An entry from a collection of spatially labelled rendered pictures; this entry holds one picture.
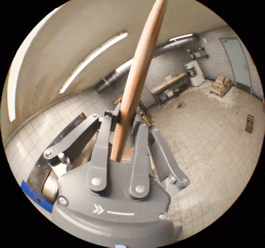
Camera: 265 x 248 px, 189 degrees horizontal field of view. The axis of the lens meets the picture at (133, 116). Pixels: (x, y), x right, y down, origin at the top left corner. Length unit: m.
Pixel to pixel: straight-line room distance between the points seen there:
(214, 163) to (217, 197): 0.86
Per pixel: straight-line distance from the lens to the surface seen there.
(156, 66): 5.35
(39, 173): 1.30
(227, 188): 2.13
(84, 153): 1.65
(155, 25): 0.19
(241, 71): 4.27
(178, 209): 2.04
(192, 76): 5.09
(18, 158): 1.32
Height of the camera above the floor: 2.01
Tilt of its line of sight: 20 degrees down
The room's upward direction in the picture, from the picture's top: 37 degrees counter-clockwise
